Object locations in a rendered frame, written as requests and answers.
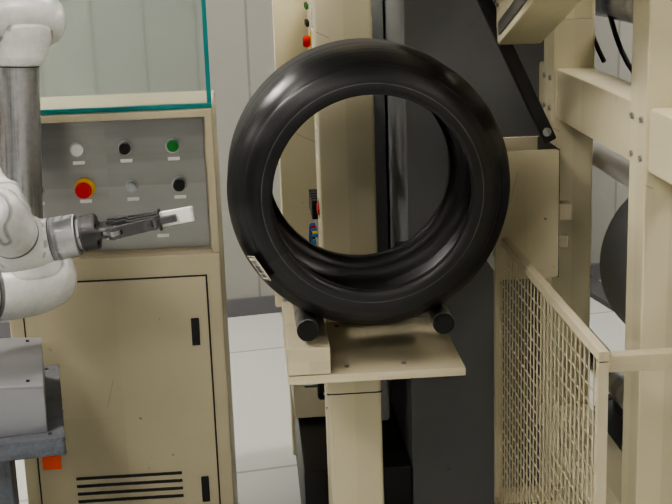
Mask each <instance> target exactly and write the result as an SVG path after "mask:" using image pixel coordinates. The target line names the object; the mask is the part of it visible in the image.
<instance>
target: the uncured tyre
mask: <svg viewBox="0 0 672 504"><path fill-rule="evenodd" d="M362 95H388V96H394V97H399V98H403V99H406V100H409V101H412V102H414V103H416V104H419V105H421V106H423V107H424V108H426V109H428V110H429V111H431V113H432V114H433V116H434V117H435V119H436V120H437V122H438V124H439V126H440V128H441V130H442V133H443V135H444V138H445V142H446V146H447V152H448V177H447V183H446V187H445V191H444V194H443V196H442V199H441V201H440V203H439V205H438V207H437V209H436V211H435V212H434V214H433V215H432V217H431V218H430V219H429V221H428V222H427V223H426V224H425V225H424V226H423V227H422V228H421V229H420V230H419V231H418V232H417V233H416V234H415V235H413V236H412V237H411V238H409V239H408V240H406V241H405V242H403V243H401V244H400V245H398V246H395V247H393V248H391V249H388V250H385V251H382V252H378V253H373V254H367V255H348V254H341V253H336V252H332V251H329V250H326V249H323V248H321V247H319V246H317V245H315V244H313V243H311V242H310V241H308V240H307V239H305V238H304V237H303V236H301V235H300V234H299V233H298V232H297V231H296V230H295V229H294V228H293V227H292V226H291V225H290V224H289V223H288V222H287V220H286V219H285V218H284V216H283V215H282V213H281V211H280V210H279V208H278V206H277V203H276V201H275V199H274V196H273V193H272V191H273V181H274V176H275V171H276V168H277V165H278V162H279V159H280V157H281V155H282V152H283V150H284V149H285V147H286V145H287V143H288V142H289V140H290V139H291V137H292V136H293V135H294V134H295V132H296V131H297V130H298V129H299V128H300V127H301V126H302V125H303V124H304V123H305V122H306V121H307V120H308V119H309V118H310V117H312V116H313V115H314V114H316V113H317V112H319V111H320V110H322V109H324V108H325V107H327V106H329V105H331V104H334V103H336V102H338V101H341V100H344V99H347V98H351V97H356V96H362ZM509 197H510V167H509V159H508V154H507V149H506V146H505V142H504V139H503V136H502V133H501V131H500V128H499V126H498V124H497V122H496V120H495V118H494V116H493V114H492V112H491V111H490V109H489V107H488V106H487V104H486V103H485V102H484V100H483V99H482V98H481V96H480V95H479V94H478V93H477V92H476V90H475V89H474V88H473V87H472V86H471V85H470V84H469V83H468V82H467V81H466V80H464V79H463V78H462V77H461V76H460V75H458V74H457V73H456V72H455V71H453V70H452V69H450V68H449V67H447V66H446V65H444V64H442V63H441V62H439V61H438V60H436V59H435V58H433V57H431V56H430V55H428V54H426V53H424V52H422V51H420V50H418V49H415V48H413V47H410V46H408V45H405V44H401V43H398V42H394V41H389V40H383V39H373V38H354V39H345V40H339V41H334V42H330V43H326V44H323V45H320V46H317V47H314V48H312V49H309V50H307V51H305V52H303V53H301V54H299V55H297V56H296V57H294V58H292V59H291V60H289V61H288V62H286V63H285V64H283V65H282V66H281V67H279V68H278V69H277V70H276V71H274V72H273V73H272V74H271V75H270V76H269V77H268V78H267V79H266V80H265V81H264V82H263V83H262V84H261V85H260V87H259V88H258V89H257V90H256V92H255V93H254V94H253V96H252V97H251V98H250V100H249V102H248V103H247V105H246V106H245V108H244V110H243V112H242V114H241V116H240V118H239V120H238V123H237V125H236V128H235V131H234V134H233V137H232V141H231V146H230V151H229V158H228V172H227V200H228V208H229V214H230V219H231V223H232V226H233V230H234V232H235V235H236V238H237V240H238V243H239V245H240V247H241V249H242V251H243V253H244V255H245V256H246V258H247V260H248V261H249V263H250V264H251V266H252V267H253V268H254V270H255V271H256V272H257V274H258V275H259V276H260V277H261V275H260V274H259V272H258V271H257V269H256V268H255V267H254V265H253V264H252V262H251V261H250V260H249V258H248V257H247V256H255V258H256V259H257V261H258V262H259V263H260V265H261V266H262V268H263V269H264V271H265V272H266V273H267V275H268V276H269V278H270V279H271V281H269V280H264V279H263V278H262V277H261V278H262V279H263V281H264V282H265V283H266V284H267V285H268V286H269V287H271V288H272V289H273V290H274V291H275V292H276V293H277V294H279V295H280V296H281V297H283V298H284V299H286V300H287V301H288V302H290V303H292V304H293V305H295V306H297V307H298V308H300V309H302V310H304V311H307V312H309V313H311V314H314V315H316V316H319V317H322V318H325V319H329V320H332V321H336V322H341V323H347V324H357V325H378V324H387V323H393V322H398V321H402V320H406V319H409V318H412V317H415V316H418V315H420V314H423V313H425V312H427V311H429V310H431V309H433V308H435V307H437V306H439V305H441V304H442V303H444V302H445V301H447V300H448V299H450V298H451V297H452V296H454V295H455V294H456V293H458V292H459V291H460V290H461V289H462V288H463V287H464V286H466V285H467V284H468V283H469V282H470V281H471V279H472V278H473V277H474V276H475V275H476V274H477V273H478V271H479V270H480V269H481V268H482V266H483V265H484V263H485V262H486V260H487V259H488V257H489V256H490V254H491V252H492V250H493V249H494V247H495V245H496V242H497V240H498V238H499V236H500V233H501V230H502V227H503V224H504V221H505V218H506V214H507V209H508V204H509Z"/></svg>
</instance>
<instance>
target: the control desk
mask: <svg viewBox="0 0 672 504"><path fill-rule="evenodd" d="M211 100H212V102H211V103H212V107H211V108H190V109H167V110H143V111H120V112H96V113H73V114H50V115H41V155H42V193H43V219H45V218H50V217H57V216H63V215H70V214H74V215H75V216H76V218H78V217H79V216H81V215H87V214H92V213H94V214H95V215H96V216H97V218H98V221H99V222H102V221H106V220H107V218H110V217H115V216H116V215H129V214H137V213H144V212H152V211H157V209H160V211H166V210H171V209H177V208H182V207H188V206H193V209H194V214H195V221H192V222H186V223H181V224H175V225H170V226H165V227H163V230H161V231H160V229H157V230H153V231H149V232H144V233H140V234H136V235H132V236H127V237H123V238H120V239H117V240H115V241H114V240H109V238H106V239H102V242H103V243H102V248H101V249H98V250H92V251H87V252H86V251H84V250H83V254H82V255H81V256H78V257H73V258H72V260H73V262H74V264H75V267H76V270H77V286H76V289H75V291H74V292H73V294H72V296H71V297H70V298H69V299H68V300H67V301H66V302H65V303H63V304H62V305H60V306H58V307H57V308H55V309H53V310H51V311H48V312H46V313H43V314H40V315H36V316H32V317H27V318H22V319H16V320H9V321H10V331H11V338H27V337H41V340H42V351H43V362H44V366H48V365H57V364H58V365H59V366H60V367H59V373H60V377H61V378H60V384H61V396H62V399H63V400H62V408H63V411H64V412H63V419H64V431H65V438H66V440H65V442H66V451H67V452H66V454H64V455H60V456H61V465H62V469H53V470H43V462H42V457H40V458H32V459H24V468H25V478H26V487H27V497H28V504H238V489H237V471H236V454H235V436H234V418H233V401H232V383H231V366H230V348H229V331H228V313H227V295H226V278H225V260H224V243H223V225H222V208H221V190H220V173H219V155H218V137H217V120H216V102H215V91H214V90H211Z"/></svg>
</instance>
